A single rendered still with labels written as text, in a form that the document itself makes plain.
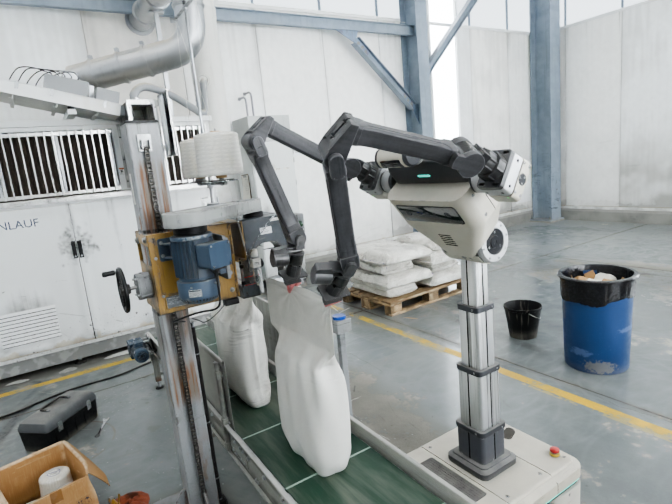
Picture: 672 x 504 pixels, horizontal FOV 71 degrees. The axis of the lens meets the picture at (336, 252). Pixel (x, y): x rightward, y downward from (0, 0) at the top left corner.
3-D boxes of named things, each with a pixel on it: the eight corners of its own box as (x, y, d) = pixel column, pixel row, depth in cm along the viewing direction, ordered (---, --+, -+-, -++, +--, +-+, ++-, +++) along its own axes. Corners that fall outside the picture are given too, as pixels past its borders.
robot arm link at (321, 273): (359, 264, 143) (351, 246, 149) (323, 263, 139) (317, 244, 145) (348, 292, 150) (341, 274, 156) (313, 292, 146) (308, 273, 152)
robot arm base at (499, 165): (491, 153, 142) (478, 189, 141) (474, 140, 138) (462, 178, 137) (515, 151, 135) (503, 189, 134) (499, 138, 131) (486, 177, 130)
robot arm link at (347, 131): (340, 120, 110) (331, 102, 117) (322, 170, 118) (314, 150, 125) (490, 156, 128) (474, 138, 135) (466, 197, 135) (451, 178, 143)
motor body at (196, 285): (227, 299, 174) (218, 232, 169) (186, 309, 166) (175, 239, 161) (214, 291, 186) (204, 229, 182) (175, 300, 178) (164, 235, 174)
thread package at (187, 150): (222, 176, 195) (216, 135, 192) (188, 179, 188) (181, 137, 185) (211, 177, 208) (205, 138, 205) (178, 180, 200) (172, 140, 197)
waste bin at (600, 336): (651, 361, 322) (654, 269, 310) (612, 386, 295) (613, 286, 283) (582, 342, 362) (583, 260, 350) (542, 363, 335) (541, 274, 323)
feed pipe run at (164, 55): (225, 107, 405) (202, -69, 380) (160, 108, 376) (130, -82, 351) (171, 130, 559) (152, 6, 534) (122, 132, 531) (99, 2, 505)
